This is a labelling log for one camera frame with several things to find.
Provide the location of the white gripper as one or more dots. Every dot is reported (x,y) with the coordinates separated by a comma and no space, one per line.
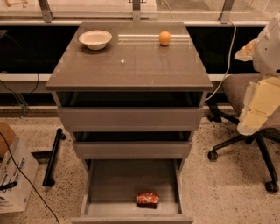
(268,53)

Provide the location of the red coke can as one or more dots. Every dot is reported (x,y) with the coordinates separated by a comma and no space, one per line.
(147,199)

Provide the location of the grey drawer cabinet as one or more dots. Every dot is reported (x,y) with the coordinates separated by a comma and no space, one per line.
(133,71)

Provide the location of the grey top drawer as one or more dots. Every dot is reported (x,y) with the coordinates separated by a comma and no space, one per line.
(130,119)

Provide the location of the grey middle drawer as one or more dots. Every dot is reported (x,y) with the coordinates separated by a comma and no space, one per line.
(132,150)

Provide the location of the grey open bottom drawer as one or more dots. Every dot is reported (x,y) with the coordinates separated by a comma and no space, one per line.
(112,187)

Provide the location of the grey office chair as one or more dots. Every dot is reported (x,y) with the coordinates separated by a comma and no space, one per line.
(234,87)

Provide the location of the orange fruit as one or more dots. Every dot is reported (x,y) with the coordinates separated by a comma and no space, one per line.
(164,38)

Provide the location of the white paper bowl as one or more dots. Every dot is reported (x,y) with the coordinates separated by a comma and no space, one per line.
(95,40)

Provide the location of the black metal bar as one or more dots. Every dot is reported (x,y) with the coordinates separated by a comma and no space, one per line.
(48,179)

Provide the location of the brown cardboard box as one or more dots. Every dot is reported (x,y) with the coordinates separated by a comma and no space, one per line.
(6,138)

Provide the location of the white cardboard box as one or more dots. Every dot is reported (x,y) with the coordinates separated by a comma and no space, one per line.
(21,167)

